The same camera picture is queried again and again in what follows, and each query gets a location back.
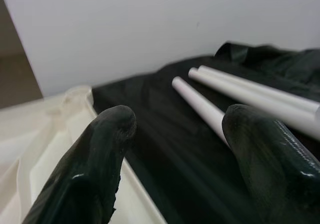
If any black cloth cover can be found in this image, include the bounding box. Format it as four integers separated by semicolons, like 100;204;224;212
91;41;320;224

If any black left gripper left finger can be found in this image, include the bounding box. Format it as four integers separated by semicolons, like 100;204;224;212
21;105;138;224

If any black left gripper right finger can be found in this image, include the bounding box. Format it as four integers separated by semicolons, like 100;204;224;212
221;103;320;224

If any white plastic table top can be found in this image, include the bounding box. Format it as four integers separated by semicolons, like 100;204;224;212
0;85;166;224

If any white plastic table leg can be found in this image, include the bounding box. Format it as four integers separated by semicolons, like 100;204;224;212
198;65;320;121
171;76;227;144
188;67;320;142

